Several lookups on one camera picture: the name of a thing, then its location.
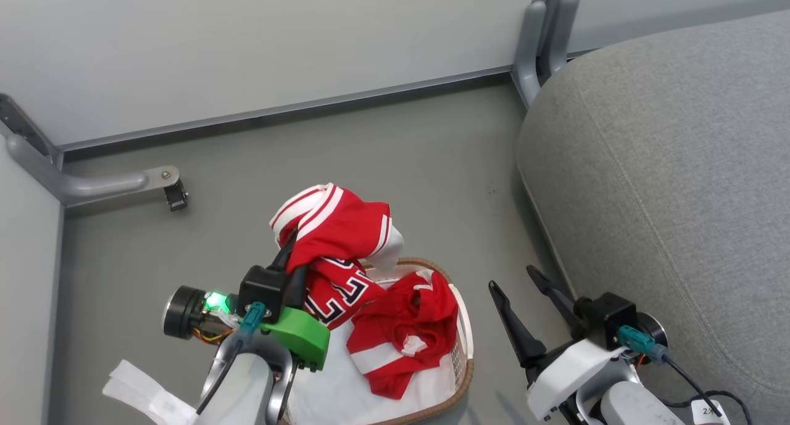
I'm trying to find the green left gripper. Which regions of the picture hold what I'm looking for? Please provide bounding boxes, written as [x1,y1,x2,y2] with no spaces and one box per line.
[259,231,331,372]

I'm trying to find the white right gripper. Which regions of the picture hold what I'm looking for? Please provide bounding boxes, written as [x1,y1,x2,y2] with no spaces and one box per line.
[489,265,625,421]

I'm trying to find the red white striped jersey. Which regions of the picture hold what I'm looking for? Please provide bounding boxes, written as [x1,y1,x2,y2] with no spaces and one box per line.
[269,183,405,331]

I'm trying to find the red knit shorts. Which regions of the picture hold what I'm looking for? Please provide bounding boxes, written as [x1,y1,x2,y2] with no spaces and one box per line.
[346,270,460,400]

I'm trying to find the wicker laundry basket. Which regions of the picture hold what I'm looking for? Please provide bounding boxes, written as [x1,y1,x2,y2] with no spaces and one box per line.
[278,257,475,425]

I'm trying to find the black caster wheel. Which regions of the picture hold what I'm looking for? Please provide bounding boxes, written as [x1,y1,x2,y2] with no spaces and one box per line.
[164,179,189,212]

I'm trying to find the grey fabric sofa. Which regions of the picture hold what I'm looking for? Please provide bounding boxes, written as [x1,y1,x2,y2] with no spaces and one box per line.
[515,9,790,425]

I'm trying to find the white paper label strip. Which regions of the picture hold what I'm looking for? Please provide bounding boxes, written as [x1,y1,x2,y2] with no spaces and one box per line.
[102,359,199,425]

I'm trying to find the small white printed tag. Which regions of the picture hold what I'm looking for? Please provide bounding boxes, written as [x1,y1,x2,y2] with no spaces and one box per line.
[690,399,730,425]

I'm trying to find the long grey partition foot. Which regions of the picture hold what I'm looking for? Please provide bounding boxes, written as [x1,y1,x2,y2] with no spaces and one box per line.
[0,94,181,207]

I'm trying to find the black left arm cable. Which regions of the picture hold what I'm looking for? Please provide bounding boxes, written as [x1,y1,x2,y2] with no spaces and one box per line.
[196,302,267,415]

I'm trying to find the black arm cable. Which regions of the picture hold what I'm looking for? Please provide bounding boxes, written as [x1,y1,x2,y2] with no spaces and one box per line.
[618,325,752,425]
[196,302,267,415]

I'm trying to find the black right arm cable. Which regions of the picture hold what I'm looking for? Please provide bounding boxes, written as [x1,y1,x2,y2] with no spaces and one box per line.
[618,325,752,425]

